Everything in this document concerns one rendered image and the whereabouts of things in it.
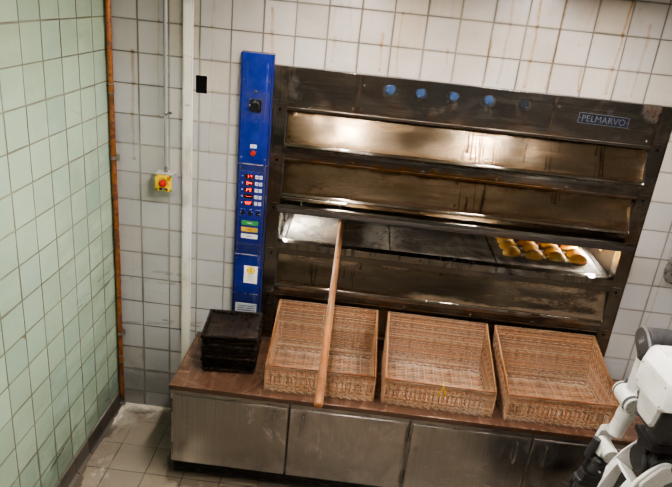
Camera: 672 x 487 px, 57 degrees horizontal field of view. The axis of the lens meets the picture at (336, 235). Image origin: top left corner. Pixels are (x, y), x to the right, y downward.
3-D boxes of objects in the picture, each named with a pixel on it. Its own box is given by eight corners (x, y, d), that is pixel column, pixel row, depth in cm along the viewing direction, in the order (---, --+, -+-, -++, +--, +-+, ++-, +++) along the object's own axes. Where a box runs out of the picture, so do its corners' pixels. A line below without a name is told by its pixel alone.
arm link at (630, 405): (636, 397, 258) (653, 352, 249) (650, 417, 246) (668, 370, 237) (609, 394, 258) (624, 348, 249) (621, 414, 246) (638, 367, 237)
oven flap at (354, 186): (281, 195, 324) (285, 157, 323) (625, 235, 318) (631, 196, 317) (280, 195, 319) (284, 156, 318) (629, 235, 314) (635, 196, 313)
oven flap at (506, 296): (275, 285, 343) (279, 249, 342) (600, 323, 337) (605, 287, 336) (274, 285, 338) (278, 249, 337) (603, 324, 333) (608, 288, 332)
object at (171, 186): (158, 187, 327) (158, 168, 323) (177, 189, 327) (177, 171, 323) (153, 191, 320) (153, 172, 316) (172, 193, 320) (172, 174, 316)
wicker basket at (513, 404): (484, 365, 349) (493, 323, 339) (583, 376, 349) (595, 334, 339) (501, 421, 304) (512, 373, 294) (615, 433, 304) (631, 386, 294)
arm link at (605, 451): (602, 456, 267) (614, 436, 263) (612, 474, 258) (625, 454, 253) (578, 450, 266) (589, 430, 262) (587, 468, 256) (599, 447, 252)
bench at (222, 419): (197, 411, 378) (199, 328, 357) (595, 460, 371) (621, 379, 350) (168, 478, 326) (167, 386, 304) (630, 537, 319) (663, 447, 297)
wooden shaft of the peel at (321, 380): (322, 410, 205) (323, 403, 204) (313, 409, 205) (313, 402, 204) (343, 226, 364) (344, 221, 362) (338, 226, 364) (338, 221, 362)
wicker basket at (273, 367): (275, 340, 353) (278, 297, 343) (373, 351, 352) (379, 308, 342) (261, 391, 308) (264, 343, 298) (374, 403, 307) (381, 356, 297)
